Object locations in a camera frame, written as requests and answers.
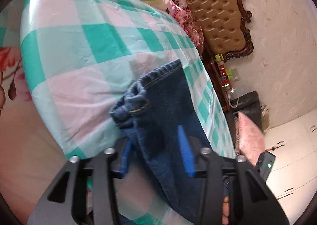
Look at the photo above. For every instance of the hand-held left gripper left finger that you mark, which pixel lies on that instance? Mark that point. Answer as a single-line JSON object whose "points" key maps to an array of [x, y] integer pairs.
{"points": [[126, 157]]}

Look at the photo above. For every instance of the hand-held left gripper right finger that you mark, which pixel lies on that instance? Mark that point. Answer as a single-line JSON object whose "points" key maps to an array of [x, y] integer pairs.
{"points": [[186, 153]]}

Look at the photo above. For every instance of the blue denim pants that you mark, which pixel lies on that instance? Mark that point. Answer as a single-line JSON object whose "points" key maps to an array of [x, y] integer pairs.
{"points": [[163, 106]]}

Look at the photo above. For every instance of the person's right hand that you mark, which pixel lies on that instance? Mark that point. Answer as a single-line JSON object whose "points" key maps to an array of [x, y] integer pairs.
{"points": [[225, 206]]}

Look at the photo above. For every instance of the dark red knot ornament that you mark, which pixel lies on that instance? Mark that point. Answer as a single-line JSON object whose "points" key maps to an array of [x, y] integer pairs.
{"points": [[277, 146]]}

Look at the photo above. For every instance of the large pink floral pillow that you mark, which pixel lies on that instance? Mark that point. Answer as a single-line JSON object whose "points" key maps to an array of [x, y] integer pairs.
{"points": [[250, 138]]}

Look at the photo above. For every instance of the white wardrobe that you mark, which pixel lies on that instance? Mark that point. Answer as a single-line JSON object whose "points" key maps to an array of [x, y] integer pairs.
{"points": [[292, 178]]}

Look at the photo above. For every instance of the dark wooden nightstand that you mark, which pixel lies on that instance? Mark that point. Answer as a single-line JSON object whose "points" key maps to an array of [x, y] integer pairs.
{"points": [[219, 93]]}

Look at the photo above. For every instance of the red small box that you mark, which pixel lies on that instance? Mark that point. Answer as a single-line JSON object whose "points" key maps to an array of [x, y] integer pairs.
{"points": [[222, 67]]}

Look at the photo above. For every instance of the teal white checked cloth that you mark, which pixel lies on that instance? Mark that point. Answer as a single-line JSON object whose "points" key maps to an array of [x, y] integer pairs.
{"points": [[74, 54]]}

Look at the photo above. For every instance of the tufted leather bed headboard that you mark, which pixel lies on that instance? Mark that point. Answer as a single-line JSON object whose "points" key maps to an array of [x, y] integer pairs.
{"points": [[210, 9]]}

